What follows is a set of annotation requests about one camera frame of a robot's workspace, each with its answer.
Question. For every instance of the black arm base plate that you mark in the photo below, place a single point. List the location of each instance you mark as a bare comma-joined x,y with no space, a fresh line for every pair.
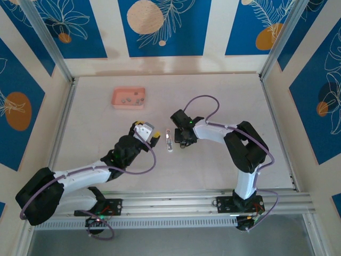
223,204
117,206

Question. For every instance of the small clear vial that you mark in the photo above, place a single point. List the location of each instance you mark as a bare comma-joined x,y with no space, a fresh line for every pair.
169,148

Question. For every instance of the aluminium side rail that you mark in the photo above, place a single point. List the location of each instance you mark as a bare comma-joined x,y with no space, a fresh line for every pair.
277,133
64,120

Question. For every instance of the black controller board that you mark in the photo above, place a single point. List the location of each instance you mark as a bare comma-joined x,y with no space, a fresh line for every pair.
243,224
94,221

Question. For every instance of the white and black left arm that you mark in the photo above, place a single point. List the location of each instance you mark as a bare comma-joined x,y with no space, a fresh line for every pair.
85,176

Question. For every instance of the aluminium frame post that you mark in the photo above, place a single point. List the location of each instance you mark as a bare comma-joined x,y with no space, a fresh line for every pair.
282,40
55,53

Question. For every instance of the blue floral wall panel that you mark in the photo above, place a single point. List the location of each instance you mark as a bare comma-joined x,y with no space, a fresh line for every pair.
186,40
26,80
88,40
306,120
239,32
291,48
29,40

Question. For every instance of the aluminium mounting rail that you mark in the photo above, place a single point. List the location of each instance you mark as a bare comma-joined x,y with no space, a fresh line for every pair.
173,200

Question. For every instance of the pink plastic tray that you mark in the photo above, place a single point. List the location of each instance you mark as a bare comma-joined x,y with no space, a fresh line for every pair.
128,92

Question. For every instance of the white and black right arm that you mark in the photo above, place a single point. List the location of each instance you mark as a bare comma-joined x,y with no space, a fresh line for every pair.
213,133

